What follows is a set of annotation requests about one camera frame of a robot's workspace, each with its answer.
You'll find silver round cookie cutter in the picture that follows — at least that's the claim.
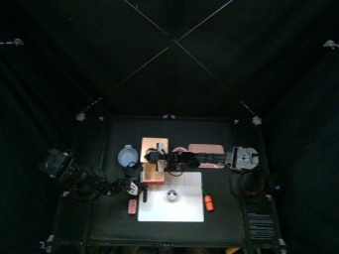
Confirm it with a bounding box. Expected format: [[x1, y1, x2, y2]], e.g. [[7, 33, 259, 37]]
[[164, 189, 179, 203]]

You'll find pink rectangular block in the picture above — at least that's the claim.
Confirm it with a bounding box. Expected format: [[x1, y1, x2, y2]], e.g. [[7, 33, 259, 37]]
[[127, 198, 139, 215]]

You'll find open wooden box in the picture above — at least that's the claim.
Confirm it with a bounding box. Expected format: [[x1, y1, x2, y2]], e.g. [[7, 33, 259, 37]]
[[139, 137, 171, 186]]

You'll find light blue bowl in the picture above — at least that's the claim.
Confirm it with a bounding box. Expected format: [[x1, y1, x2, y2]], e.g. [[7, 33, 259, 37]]
[[116, 144, 140, 169]]

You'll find pink cutting board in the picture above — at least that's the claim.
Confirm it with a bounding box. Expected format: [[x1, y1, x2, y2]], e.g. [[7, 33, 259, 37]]
[[187, 143, 227, 170]]

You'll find white square board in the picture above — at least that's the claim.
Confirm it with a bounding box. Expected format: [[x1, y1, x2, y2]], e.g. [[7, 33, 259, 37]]
[[136, 171, 206, 223]]

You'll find orange toy carrot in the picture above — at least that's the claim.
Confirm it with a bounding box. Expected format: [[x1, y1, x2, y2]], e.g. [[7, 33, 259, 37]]
[[202, 188, 216, 212]]

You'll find white text label sticker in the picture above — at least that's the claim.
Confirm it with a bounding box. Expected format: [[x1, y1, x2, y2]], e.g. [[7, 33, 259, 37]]
[[247, 211, 275, 242]]

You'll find black looped cable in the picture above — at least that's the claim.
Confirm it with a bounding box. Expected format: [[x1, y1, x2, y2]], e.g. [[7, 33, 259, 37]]
[[166, 165, 187, 178]]

